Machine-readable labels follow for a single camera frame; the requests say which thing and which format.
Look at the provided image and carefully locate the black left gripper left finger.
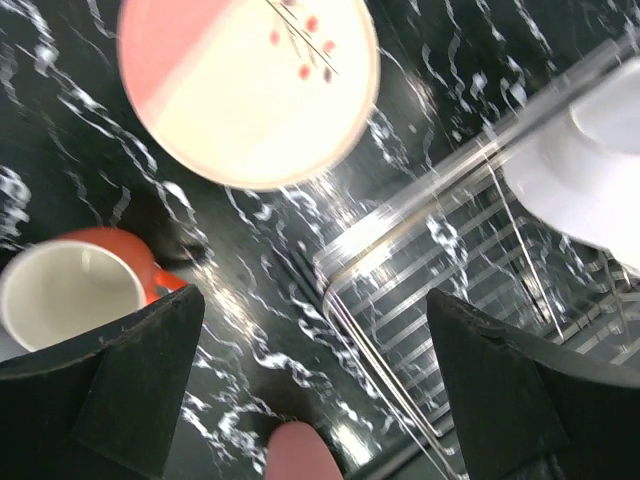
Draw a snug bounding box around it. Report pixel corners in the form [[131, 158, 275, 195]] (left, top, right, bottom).
[[1, 285, 205, 479]]

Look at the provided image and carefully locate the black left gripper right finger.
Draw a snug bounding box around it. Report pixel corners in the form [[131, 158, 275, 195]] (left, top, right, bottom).
[[426, 289, 639, 479]]

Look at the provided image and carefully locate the steel wire dish rack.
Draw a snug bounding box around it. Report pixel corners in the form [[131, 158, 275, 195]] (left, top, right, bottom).
[[314, 31, 639, 479]]

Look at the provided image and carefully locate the white round plate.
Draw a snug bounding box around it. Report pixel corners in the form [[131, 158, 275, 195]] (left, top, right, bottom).
[[502, 58, 639, 275]]

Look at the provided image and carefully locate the orange mug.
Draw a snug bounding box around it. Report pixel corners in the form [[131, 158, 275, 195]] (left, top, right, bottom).
[[1, 227, 187, 352]]

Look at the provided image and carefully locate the pink plastic cup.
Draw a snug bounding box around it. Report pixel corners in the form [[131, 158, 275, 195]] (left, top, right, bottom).
[[264, 421, 344, 480]]

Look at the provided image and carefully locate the pink and cream plate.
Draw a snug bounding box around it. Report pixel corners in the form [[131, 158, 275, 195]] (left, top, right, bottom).
[[117, 1, 380, 191]]

